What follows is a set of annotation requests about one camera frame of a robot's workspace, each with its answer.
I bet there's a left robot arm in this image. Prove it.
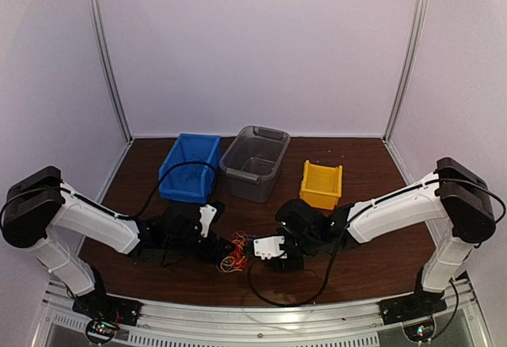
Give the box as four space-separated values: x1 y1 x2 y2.
1 166 234 318

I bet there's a blue plastic bin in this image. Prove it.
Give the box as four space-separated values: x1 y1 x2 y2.
158 133 221 204

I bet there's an aluminium front rail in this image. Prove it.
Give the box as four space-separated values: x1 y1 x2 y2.
28 278 493 346

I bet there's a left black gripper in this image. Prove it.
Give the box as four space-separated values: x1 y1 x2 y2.
166 230 235 264

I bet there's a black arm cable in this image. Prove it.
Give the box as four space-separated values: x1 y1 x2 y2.
0 160 221 229
247 172 501 307

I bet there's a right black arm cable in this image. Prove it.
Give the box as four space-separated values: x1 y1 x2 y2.
247 172 501 307

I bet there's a coloured cable bundle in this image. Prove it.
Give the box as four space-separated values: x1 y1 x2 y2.
215 231 258 275

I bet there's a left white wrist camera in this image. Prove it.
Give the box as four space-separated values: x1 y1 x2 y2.
200 200 225 238

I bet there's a grey transparent plastic tub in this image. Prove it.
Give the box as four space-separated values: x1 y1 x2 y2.
219 125 291 203

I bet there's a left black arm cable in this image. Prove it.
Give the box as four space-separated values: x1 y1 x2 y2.
0 160 221 229

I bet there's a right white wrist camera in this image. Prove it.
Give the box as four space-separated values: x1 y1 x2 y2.
253 235 286 260

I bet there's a yellow plastic bin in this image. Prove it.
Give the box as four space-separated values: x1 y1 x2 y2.
299 160 343 211

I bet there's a right aluminium frame post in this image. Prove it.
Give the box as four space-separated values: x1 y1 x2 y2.
383 0 429 144

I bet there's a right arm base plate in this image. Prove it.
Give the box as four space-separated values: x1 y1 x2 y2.
379 292 447 325

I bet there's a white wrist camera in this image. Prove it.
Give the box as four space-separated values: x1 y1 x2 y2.
200 200 225 238
253 235 286 260

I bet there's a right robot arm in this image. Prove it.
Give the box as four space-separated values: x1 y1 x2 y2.
275 157 499 317

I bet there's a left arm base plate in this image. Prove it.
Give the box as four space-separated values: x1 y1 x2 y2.
72 296 142 326

